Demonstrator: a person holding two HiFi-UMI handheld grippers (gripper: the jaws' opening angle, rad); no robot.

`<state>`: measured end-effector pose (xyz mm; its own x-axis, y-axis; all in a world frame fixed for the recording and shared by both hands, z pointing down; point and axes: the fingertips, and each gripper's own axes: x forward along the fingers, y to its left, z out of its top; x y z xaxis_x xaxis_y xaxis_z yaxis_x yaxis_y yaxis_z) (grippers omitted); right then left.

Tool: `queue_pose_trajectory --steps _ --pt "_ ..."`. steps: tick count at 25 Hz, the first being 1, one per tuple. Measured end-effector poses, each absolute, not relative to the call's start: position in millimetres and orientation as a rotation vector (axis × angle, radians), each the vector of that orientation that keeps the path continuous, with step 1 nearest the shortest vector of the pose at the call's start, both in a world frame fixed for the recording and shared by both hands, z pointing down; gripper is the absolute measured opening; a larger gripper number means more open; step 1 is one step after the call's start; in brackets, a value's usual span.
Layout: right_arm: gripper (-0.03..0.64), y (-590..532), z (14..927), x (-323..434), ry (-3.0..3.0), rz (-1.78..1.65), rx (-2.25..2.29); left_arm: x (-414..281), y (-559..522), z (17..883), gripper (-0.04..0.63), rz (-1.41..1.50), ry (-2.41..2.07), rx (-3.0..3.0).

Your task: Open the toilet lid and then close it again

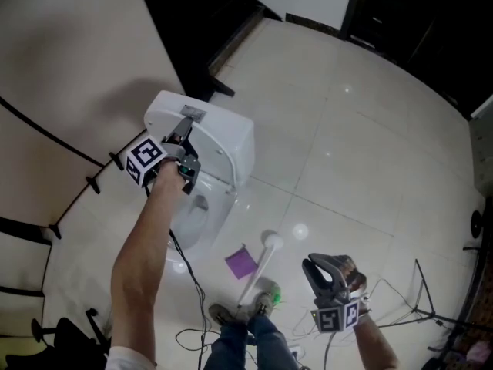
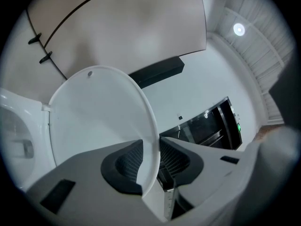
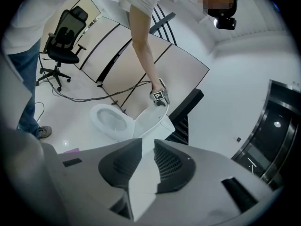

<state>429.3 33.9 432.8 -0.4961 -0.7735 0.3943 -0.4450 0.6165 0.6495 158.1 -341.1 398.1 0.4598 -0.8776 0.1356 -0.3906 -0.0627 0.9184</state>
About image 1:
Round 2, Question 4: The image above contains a white round-headed pole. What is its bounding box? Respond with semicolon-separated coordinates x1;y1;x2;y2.
236;230;285;310

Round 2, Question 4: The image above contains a dark door frame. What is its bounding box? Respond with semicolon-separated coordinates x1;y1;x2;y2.
133;0;286;103

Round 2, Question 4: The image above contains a pink cloth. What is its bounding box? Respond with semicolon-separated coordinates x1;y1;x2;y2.
466;340;492;362

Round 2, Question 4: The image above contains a person's right hand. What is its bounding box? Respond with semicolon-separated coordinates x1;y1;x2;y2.
335;255;367;295

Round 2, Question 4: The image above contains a black cable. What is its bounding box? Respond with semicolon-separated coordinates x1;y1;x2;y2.
145;185;216;370

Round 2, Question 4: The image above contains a black wall rail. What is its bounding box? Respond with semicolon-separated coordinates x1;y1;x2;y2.
0;96;125;241

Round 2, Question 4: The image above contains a person's left forearm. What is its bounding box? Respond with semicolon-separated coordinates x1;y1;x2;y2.
109;160;186;366

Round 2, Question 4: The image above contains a black round disc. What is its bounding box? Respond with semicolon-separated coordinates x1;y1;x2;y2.
471;209;485;239

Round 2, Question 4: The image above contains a silver flush button plate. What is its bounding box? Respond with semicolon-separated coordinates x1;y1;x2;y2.
179;105;207;123

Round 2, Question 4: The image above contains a white shirt sleeve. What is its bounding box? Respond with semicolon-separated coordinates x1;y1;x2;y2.
105;345;158;370

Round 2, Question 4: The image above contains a person's shoe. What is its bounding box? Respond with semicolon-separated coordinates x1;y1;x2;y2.
208;302;248;326
253;291;277;318

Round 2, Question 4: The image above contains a purple cloth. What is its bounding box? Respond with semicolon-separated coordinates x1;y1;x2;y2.
224;244;258;281

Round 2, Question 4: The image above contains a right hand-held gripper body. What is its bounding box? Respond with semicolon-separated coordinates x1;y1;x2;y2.
310;277;367;335

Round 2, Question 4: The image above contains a black office chair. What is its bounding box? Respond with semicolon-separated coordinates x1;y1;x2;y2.
5;308;113;370

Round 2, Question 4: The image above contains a person's right forearm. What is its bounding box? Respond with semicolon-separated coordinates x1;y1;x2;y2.
353;313;400;370

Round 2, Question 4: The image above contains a person's left leg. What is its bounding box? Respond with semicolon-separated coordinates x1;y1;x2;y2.
203;320;250;370

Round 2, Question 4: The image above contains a white toilet lid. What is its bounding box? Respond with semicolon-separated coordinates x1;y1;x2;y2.
153;123;238;193

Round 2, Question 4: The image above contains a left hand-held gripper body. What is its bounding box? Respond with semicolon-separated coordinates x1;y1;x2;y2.
126;126;202;197

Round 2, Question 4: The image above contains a person's right shoe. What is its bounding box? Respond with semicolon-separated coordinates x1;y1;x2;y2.
253;291;277;318

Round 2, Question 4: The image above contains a person's left shoe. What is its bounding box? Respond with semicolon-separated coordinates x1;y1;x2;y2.
208;302;248;326

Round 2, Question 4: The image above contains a black tripod stand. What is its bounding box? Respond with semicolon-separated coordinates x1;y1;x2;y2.
376;258;493;333

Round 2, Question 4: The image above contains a white cabinet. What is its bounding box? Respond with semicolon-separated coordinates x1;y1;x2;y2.
467;93;493;198

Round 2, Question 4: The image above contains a white toilet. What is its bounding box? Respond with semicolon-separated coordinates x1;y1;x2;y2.
143;89;256;251

